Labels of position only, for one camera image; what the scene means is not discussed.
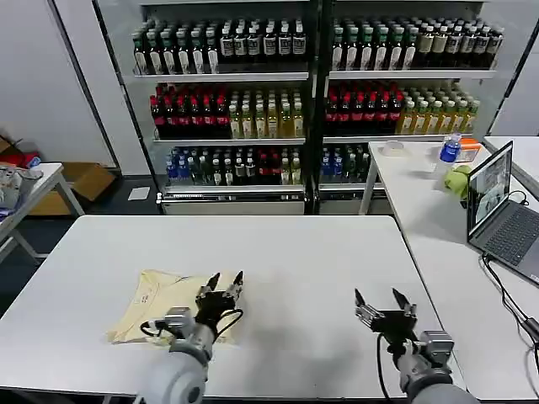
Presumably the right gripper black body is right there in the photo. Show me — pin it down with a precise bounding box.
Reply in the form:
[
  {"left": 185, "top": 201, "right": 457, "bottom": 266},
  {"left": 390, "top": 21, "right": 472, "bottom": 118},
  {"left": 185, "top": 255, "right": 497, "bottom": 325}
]
[{"left": 371, "top": 309, "right": 420, "bottom": 344}]

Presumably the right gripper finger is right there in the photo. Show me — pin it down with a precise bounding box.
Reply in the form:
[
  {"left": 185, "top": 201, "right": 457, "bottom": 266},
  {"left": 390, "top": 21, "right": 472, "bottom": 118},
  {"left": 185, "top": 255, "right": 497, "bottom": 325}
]
[
  {"left": 354, "top": 288, "right": 385, "bottom": 328},
  {"left": 392, "top": 287, "right": 419, "bottom": 317}
]

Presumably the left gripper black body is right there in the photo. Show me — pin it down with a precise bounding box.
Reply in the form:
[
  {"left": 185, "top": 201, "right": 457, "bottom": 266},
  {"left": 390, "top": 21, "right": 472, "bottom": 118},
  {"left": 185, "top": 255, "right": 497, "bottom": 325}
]
[{"left": 195, "top": 290, "right": 237, "bottom": 327}]

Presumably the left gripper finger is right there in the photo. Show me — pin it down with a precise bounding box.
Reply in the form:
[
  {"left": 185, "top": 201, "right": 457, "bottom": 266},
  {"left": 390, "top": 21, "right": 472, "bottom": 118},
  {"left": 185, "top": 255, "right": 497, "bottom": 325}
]
[
  {"left": 223, "top": 270, "right": 245, "bottom": 303},
  {"left": 197, "top": 272, "right": 221, "bottom": 300}
]

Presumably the beige shirt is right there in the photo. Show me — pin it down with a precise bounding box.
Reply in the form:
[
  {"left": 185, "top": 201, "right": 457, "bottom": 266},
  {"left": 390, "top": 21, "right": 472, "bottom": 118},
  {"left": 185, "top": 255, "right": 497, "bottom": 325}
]
[{"left": 104, "top": 268, "right": 246, "bottom": 347}]

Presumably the grey open laptop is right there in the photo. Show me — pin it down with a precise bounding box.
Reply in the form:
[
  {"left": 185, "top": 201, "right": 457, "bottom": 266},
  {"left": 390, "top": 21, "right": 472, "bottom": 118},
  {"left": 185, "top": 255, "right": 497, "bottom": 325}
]
[{"left": 466, "top": 141, "right": 539, "bottom": 288}]

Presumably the green soft object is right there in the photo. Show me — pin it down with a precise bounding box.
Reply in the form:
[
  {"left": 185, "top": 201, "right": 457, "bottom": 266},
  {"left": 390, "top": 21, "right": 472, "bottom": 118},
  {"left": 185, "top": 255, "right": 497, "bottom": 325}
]
[{"left": 444, "top": 165, "right": 473, "bottom": 201}]

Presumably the white tape roll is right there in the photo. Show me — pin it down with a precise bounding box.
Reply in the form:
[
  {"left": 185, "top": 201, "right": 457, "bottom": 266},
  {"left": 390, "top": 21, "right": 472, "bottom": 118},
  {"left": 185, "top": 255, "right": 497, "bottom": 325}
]
[{"left": 377, "top": 141, "right": 412, "bottom": 158}]

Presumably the blue-label water bottle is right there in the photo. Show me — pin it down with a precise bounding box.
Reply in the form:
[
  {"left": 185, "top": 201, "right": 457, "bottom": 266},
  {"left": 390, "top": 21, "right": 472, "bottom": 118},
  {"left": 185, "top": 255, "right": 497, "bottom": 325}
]
[{"left": 439, "top": 135, "right": 463, "bottom": 165}]

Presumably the brown cardboard box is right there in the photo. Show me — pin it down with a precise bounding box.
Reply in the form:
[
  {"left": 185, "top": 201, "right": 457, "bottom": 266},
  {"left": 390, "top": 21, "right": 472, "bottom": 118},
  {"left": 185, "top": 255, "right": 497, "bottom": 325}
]
[{"left": 28, "top": 162, "right": 117, "bottom": 217}]

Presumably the orange and white box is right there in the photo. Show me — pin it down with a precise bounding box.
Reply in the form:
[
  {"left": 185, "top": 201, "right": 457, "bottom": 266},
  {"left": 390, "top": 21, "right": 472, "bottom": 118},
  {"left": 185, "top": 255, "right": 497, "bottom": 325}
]
[{"left": 456, "top": 138, "right": 484, "bottom": 165}]

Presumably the white cluttered work table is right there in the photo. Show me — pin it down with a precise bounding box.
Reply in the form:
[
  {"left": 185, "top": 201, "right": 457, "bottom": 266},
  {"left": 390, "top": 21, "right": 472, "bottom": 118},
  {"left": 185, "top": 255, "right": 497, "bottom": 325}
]
[{"left": 0, "top": 162, "right": 86, "bottom": 264}]

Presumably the shelf rack with drink bottles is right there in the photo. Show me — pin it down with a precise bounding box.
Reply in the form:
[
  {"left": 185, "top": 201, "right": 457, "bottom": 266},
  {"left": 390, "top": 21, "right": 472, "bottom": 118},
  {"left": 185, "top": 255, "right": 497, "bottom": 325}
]
[{"left": 93, "top": 0, "right": 506, "bottom": 216}]

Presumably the grey crumpled bag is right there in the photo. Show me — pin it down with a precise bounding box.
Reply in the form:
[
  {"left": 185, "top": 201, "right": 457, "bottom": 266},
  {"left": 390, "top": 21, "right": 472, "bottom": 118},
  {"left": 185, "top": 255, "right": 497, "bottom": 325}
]
[{"left": 0, "top": 165, "right": 45, "bottom": 211}]

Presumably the red package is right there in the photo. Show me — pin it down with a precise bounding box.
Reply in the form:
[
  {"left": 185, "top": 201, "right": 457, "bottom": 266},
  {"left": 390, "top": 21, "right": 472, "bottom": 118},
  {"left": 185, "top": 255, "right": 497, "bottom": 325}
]
[{"left": 0, "top": 151, "right": 42, "bottom": 169}]

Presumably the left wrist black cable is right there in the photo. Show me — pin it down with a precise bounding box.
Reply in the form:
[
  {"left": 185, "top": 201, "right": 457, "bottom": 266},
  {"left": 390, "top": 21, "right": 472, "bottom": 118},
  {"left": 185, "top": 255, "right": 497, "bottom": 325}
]
[{"left": 139, "top": 308, "right": 245, "bottom": 340}]

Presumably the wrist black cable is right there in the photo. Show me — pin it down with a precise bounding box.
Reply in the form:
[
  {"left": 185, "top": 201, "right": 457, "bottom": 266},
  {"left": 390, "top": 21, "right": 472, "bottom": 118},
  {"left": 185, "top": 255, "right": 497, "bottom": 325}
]
[
  {"left": 375, "top": 332, "right": 397, "bottom": 400},
  {"left": 139, "top": 308, "right": 245, "bottom": 340}
]

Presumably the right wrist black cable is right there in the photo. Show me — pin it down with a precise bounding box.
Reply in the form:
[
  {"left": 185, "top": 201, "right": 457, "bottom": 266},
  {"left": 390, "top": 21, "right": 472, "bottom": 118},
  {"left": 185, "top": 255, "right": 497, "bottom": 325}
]
[{"left": 375, "top": 332, "right": 397, "bottom": 400}]

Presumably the black laptop power cable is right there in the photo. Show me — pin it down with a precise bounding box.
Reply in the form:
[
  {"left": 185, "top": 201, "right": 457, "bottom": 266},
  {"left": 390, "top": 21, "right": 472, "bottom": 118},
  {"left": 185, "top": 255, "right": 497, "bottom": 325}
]
[{"left": 481, "top": 252, "right": 539, "bottom": 378}]

